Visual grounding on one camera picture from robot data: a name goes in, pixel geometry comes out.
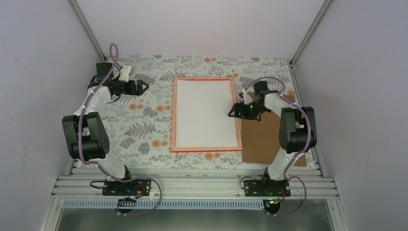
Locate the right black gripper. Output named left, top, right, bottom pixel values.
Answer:
left=229, top=101, right=268, bottom=120

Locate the landscape photo print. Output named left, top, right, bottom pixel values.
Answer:
left=175, top=79, right=240, bottom=149

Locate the brown backing board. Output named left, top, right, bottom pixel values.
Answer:
left=241, top=93, right=290, bottom=165

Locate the red picture frame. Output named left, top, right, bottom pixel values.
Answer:
left=171, top=76, right=243, bottom=153

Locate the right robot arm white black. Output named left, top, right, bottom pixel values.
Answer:
left=228, top=77, right=317, bottom=196

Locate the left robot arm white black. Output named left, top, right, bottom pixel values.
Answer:
left=62, top=62, right=149, bottom=195

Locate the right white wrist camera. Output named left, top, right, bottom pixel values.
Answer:
left=240, top=89, right=253, bottom=104

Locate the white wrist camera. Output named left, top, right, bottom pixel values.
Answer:
left=119, top=65, right=131, bottom=82
left=240, top=89, right=253, bottom=104

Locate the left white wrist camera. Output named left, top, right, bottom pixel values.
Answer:
left=119, top=65, right=131, bottom=82

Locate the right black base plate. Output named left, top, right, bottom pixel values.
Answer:
left=244, top=180, right=291, bottom=197

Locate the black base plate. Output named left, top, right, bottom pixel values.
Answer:
left=102, top=179, right=152, bottom=197
left=244, top=180, right=291, bottom=197

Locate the grey slotted cable duct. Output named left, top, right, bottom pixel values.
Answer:
left=62, top=198, right=264, bottom=210

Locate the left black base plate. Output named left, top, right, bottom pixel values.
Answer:
left=102, top=179, right=152, bottom=197

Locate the aluminium rail base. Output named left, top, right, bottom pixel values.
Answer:
left=51, top=168, right=339, bottom=199

